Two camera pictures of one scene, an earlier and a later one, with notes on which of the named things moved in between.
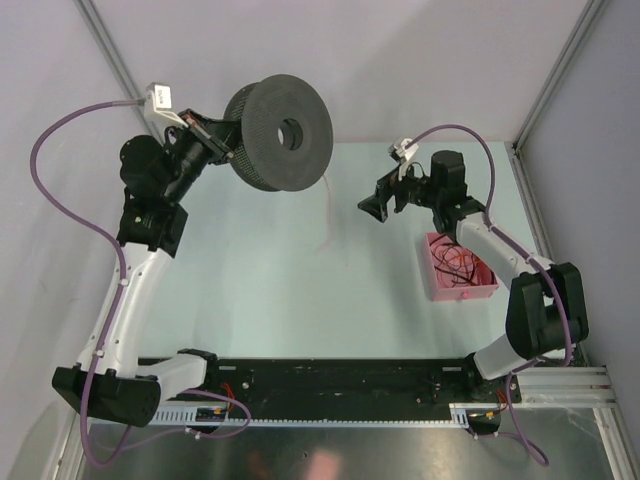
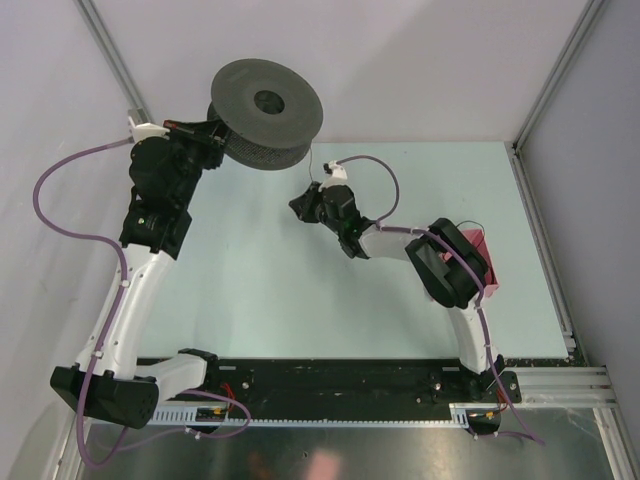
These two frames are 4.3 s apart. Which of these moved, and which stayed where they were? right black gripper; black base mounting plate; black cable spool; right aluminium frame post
Moved: right black gripper; black cable spool
Stayed: right aluminium frame post; black base mounting plate
